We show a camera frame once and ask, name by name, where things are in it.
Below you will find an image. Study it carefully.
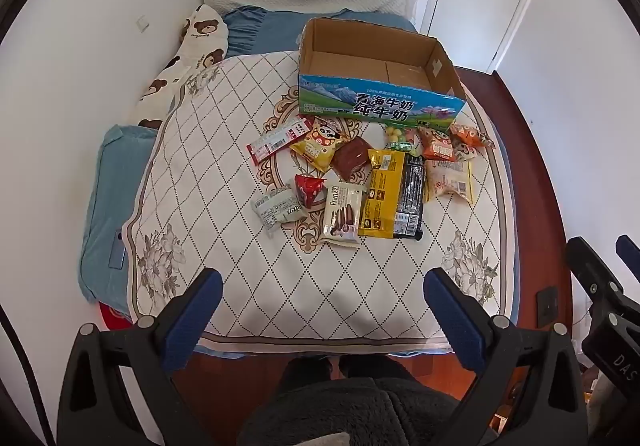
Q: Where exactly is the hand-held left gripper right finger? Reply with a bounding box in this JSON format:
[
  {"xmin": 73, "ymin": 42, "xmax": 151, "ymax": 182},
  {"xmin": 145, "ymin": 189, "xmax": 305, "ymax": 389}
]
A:
[{"xmin": 422, "ymin": 267, "xmax": 588, "ymax": 446}]

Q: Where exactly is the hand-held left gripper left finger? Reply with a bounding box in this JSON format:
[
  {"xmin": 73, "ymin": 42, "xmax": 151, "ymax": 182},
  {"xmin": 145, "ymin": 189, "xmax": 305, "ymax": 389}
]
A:
[{"xmin": 56, "ymin": 267, "xmax": 241, "ymax": 446}]

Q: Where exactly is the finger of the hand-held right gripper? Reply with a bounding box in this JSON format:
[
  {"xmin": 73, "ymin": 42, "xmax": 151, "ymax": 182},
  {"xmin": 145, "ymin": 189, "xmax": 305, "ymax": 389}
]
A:
[
  {"xmin": 566, "ymin": 236, "xmax": 627, "ymax": 307},
  {"xmin": 615, "ymin": 234, "xmax": 640, "ymax": 273}
]

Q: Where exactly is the brown-red snack packet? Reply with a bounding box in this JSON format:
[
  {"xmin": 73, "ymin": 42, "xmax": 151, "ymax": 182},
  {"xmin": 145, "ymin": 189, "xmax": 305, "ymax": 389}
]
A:
[{"xmin": 331, "ymin": 136, "xmax": 375, "ymax": 175}]

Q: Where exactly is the yellow panda snack packet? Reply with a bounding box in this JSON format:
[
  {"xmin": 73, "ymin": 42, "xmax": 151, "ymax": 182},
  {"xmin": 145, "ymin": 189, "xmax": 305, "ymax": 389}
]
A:
[{"xmin": 290, "ymin": 117, "xmax": 346, "ymax": 173}]

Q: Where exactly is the printed cardboard box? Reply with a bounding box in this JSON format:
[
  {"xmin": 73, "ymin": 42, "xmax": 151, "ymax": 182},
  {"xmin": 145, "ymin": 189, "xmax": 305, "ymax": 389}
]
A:
[{"xmin": 297, "ymin": 17, "xmax": 468, "ymax": 124}]

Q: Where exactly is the red cloth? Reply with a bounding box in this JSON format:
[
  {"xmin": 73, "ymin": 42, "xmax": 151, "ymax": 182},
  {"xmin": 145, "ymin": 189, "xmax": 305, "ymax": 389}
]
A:
[{"xmin": 97, "ymin": 301, "xmax": 133, "ymax": 331}]

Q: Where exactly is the black snack packet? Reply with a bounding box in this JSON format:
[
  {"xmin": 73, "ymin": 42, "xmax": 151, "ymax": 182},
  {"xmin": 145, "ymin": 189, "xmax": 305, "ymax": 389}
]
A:
[{"xmin": 395, "ymin": 154, "xmax": 426, "ymax": 241}]

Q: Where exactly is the white and grey snack packet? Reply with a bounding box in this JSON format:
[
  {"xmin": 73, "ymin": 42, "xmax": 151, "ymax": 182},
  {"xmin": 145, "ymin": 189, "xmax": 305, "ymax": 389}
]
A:
[{"xmin": 251, "ymin": 183, "xmax": 308, "ymax": 229}]

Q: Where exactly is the pale yellow snack packet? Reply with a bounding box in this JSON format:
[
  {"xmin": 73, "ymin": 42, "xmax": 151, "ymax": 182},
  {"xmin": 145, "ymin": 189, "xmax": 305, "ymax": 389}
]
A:
[{"xmin": 424, "ymin": 158, "xmax": 475, "ymax": 205}]

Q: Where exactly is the large yellow snack packet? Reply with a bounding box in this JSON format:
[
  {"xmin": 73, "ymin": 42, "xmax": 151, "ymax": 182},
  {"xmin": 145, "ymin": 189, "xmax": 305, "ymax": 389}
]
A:
[{"xmin": 357, "ymin": 148, "xmax": 406, "ymax": 237}]

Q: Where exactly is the white quilted bed mat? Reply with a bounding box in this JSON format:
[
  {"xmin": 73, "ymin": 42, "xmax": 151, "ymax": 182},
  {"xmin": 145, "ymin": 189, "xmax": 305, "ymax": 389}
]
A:
[{"xmin": 122, "ymin": 50, "xmax": 516, "ymax": 357}]

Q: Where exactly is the folded blue blanket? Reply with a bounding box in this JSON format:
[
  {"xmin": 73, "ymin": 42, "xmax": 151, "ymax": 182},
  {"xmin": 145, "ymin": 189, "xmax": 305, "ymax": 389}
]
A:
[{"xmin": 77, "ymin": 125, "xmax": 161, "ymax": 304}]

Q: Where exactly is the cream wafer packet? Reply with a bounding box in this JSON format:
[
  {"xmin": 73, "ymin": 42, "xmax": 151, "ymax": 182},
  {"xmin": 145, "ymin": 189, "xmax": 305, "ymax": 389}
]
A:
[{"xmin": 318, "ymin": 180, "xmax": 368, "ymax": 247}]

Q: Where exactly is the red triangular snack packet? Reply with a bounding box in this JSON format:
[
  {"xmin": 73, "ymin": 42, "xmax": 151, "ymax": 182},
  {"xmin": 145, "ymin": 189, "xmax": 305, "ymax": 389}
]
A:
[{"xmin": 292, "ymin": 173, "xmax": 328, "ymax": 213}]

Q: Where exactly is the small orange snack packet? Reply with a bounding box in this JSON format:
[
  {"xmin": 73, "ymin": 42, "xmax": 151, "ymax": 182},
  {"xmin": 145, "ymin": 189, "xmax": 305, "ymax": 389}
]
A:
[{"xmin": 449, "ymin": 123, "xmax": 496, "ymax": 150}]

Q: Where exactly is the green candy packet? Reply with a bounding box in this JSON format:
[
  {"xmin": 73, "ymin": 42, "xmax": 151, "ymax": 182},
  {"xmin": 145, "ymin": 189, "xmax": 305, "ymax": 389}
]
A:
[{"xmin": 382, "ymin": 123, "xmax": 421, "ymax": 157}]

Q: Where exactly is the red and white flat packet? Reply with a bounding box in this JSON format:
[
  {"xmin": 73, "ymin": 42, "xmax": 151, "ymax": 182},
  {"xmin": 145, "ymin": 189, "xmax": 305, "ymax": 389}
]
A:
[{"xmin": 246, "ymin": 120, "xmax": 313, "ymax": 161}]

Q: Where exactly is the bear print pillow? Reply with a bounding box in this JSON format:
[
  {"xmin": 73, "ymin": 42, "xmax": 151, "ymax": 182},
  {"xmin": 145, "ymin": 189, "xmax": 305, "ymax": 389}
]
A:
[{"xmin": 127, "ymin": 3, "xmax": 231, "ymax": 129}]

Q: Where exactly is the blue ruffled pillow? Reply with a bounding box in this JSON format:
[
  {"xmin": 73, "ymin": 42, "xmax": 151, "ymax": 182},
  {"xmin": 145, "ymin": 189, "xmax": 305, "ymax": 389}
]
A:
[{"xmin": 222, "ymin": 6, "xmax": 416, "ymax": 59}]

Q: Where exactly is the black wall socket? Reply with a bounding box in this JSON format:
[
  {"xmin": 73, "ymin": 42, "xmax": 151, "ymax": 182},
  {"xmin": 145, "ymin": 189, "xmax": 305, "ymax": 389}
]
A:
[{"xmin": 536, "ymin": 286, "xmax": 560, "ymax": 321}]

